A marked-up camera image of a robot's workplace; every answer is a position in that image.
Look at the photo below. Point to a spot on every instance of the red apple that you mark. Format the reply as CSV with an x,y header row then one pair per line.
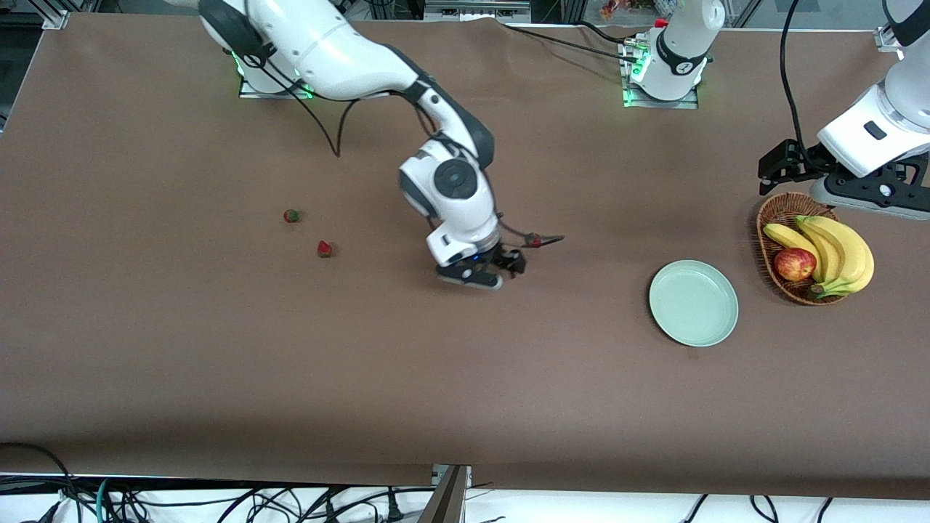
x,y
795,264

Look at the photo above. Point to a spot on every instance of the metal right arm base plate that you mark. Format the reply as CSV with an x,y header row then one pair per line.
x,y
254,93

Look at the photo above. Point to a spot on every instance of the small aluminium corner bracket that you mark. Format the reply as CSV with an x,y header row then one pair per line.
x,y
886,40

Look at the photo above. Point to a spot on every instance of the large table cover sheet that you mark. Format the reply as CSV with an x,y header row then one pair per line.
x,y
145,327

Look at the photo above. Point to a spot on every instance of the aluminium frame profile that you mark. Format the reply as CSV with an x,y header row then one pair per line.
x,y
57,19

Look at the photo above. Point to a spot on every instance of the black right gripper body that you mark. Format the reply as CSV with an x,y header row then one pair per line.
x,y
508,257

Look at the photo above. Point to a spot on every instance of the yellow banana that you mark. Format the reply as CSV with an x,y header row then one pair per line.
x,y
788,236
828,250
857,261

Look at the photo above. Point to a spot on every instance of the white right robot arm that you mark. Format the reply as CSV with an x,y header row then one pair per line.
x,y
327,58

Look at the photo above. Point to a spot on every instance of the metal support post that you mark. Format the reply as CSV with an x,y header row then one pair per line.
x,y
447,501

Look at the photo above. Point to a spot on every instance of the brown wicker basket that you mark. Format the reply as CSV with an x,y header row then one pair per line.
x,y
781,211

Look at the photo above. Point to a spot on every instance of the small orange object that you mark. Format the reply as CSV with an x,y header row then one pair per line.
x,y
609,9

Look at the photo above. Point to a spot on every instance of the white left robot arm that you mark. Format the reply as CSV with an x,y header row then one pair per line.
x,y
683,43

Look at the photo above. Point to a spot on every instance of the silver metal device box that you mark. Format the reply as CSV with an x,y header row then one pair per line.
x,y
476,11

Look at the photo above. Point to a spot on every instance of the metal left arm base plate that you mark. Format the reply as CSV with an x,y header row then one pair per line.
x,y
683,104

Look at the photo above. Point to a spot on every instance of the pale green round plate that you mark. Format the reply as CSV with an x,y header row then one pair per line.
x,y
694,301

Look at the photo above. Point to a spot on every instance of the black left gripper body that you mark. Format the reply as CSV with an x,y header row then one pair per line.
x,y
803,158

